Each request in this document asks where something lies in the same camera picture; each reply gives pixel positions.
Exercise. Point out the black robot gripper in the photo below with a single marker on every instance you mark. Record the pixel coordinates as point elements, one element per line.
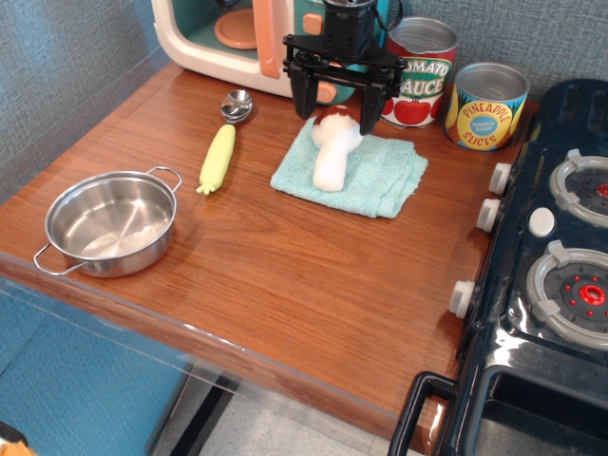
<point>347,52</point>

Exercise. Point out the plush mushroom toy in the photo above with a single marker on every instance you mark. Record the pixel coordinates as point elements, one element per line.
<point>336,133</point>

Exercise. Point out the light blue folded towel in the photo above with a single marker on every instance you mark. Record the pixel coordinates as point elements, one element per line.
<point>381,175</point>

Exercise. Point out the tomato sauce can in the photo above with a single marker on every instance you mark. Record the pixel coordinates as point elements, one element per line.
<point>429,47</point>

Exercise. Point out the toy microwave teal and cream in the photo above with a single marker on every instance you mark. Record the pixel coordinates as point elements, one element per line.
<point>239,42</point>

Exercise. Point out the pineapple slices can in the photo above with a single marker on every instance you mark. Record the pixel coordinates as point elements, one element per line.
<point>486,104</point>

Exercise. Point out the stainless steel pot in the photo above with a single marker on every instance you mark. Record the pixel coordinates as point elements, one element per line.
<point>111,225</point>

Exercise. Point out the black toy stove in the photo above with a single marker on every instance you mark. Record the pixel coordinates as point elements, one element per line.
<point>533,354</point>

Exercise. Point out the orange plush object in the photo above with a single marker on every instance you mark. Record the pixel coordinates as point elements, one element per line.
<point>16,449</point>

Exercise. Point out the spoon with yellow corn handle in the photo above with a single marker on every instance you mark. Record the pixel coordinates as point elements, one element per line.
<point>235,107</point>

